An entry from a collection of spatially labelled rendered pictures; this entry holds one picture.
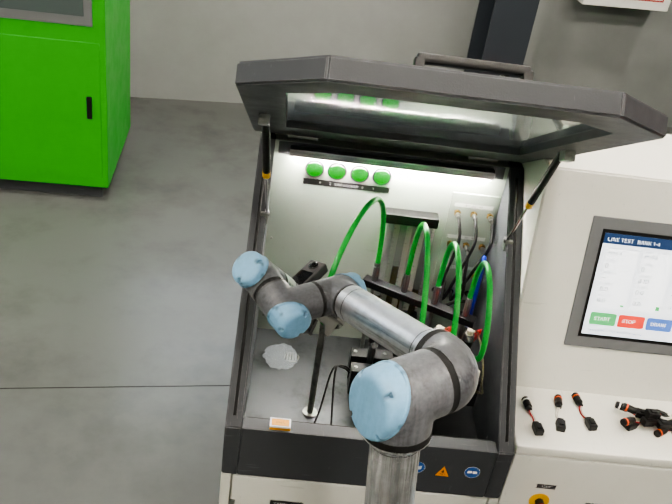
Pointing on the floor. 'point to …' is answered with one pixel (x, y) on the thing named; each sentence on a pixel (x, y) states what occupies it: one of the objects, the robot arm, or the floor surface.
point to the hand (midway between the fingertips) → (328, 315)
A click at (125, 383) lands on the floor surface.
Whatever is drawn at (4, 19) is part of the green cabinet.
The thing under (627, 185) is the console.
